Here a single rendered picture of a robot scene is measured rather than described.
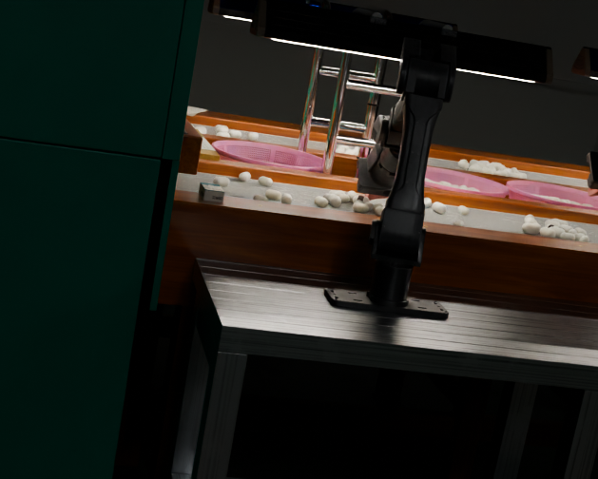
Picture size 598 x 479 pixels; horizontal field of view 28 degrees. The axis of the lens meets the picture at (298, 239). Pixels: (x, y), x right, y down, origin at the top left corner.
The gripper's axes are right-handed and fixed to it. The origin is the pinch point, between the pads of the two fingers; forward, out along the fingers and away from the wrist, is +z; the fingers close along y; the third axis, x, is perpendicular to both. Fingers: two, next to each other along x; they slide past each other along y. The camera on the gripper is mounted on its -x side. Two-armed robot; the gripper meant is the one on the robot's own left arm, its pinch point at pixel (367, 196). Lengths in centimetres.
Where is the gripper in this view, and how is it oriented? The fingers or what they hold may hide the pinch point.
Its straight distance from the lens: 244.7
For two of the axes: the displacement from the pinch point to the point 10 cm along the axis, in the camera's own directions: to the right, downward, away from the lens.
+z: -2.9, 4.4, 8.5
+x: 0.2, 8.9, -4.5
